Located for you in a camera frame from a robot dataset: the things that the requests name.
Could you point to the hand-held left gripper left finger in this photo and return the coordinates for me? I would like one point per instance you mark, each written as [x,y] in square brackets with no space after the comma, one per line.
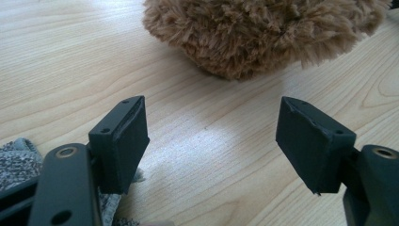
[124,147]

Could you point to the brown plush toy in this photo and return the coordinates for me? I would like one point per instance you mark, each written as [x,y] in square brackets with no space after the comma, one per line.
[260,34]

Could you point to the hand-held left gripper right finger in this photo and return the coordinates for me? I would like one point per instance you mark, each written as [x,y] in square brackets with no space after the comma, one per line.
[310,147]

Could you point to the grey fluffy cloth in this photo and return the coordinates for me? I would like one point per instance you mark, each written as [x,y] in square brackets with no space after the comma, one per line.
[17,163]

